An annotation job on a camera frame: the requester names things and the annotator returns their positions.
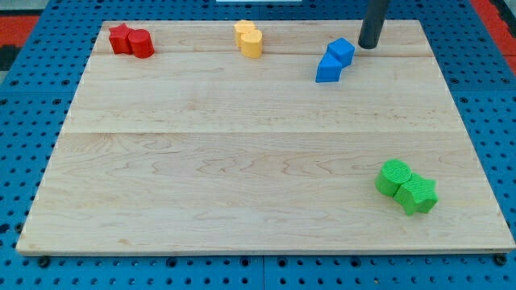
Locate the light wooden board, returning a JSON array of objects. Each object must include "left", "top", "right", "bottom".
[{"left": 17, "top": 20, "right": 515, "bottom": 256}]

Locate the blue cube block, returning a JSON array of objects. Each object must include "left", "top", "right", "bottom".
[{"left": 327, "top": 38, "right": 356, "bottom": 67}]

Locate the green star block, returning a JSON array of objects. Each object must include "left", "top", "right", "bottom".
[{"left": 393, "top": 173, "right": 439, "bottom": 216}]

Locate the red cylinder block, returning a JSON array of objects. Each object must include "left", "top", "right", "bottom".
[{"left": 127, "top": 29, "right": 155, "bottom": 59}]

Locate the blue triangle block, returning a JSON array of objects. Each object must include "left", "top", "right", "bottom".
[{"left": 315, "top": 52, "right": 343, "bottom": 83}]

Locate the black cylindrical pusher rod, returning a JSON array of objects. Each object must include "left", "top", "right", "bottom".
[{"left": 358, "top": 0, "right": 390, "bottom": 49}]

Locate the yellow hexagon block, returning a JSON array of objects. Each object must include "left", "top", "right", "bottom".
[{"left": 233, "top": 19, "right": 256, "bottom": 48}]

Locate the green cylinder block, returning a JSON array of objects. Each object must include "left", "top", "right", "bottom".
[{"left": 374, "top": 159, "right": 412, "bottom": 197}]

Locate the yellow heart block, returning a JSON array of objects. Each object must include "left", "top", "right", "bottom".
[{"left": 240, "top": 30, "right": 263, "bottom": 59}]

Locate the red star block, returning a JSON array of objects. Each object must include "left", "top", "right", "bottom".
[{"left": 109, "top": 23, "right": 133, "bottom": 55}]

